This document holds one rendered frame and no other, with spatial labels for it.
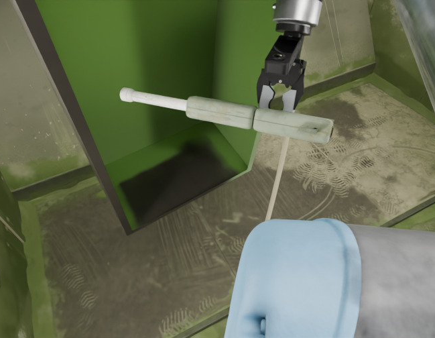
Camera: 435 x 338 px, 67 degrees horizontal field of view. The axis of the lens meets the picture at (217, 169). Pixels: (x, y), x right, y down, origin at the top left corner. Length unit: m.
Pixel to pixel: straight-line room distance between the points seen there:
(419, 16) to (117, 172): 1.28
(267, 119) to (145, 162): 0.91
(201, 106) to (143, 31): 0.50
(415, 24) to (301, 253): 0.32
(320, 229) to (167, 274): 1.55
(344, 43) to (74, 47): 2.11
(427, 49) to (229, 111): 0.41
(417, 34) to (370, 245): 0.29
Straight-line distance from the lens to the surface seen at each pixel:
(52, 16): 1.04
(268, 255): 0.16
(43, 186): 2.17
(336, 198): 2.00
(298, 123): 0.67
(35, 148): 2.11
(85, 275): 1.82
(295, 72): 0.71
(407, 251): 0.18
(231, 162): 1.50
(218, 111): 0.70
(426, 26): 0.41
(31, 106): 2.10
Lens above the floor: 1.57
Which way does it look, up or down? 48 degrees down
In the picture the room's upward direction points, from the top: 4 degrees counter-clockwise
